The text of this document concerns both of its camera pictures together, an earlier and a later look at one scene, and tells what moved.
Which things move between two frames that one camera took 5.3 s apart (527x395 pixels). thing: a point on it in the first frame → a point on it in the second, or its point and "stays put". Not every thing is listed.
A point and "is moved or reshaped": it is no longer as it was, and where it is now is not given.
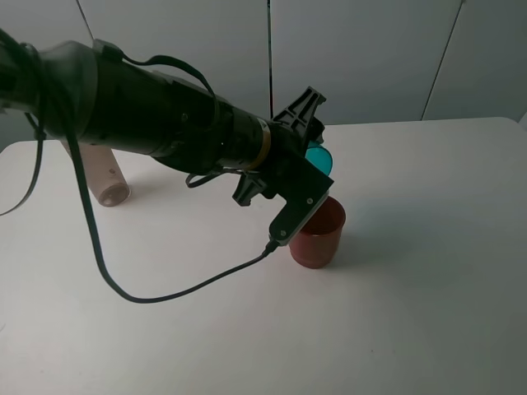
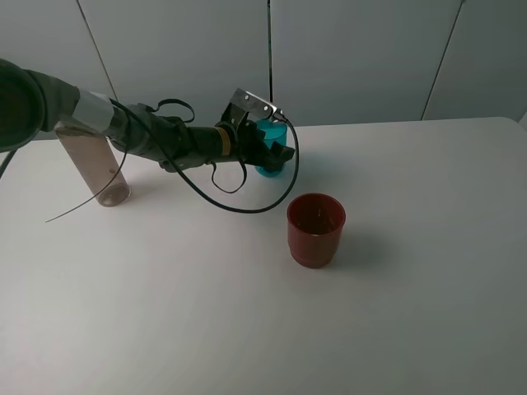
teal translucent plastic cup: [319, 156] is moved or reshaped
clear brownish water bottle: [106, 179] stays put
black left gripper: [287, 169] → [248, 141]
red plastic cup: [317, 243] stays put
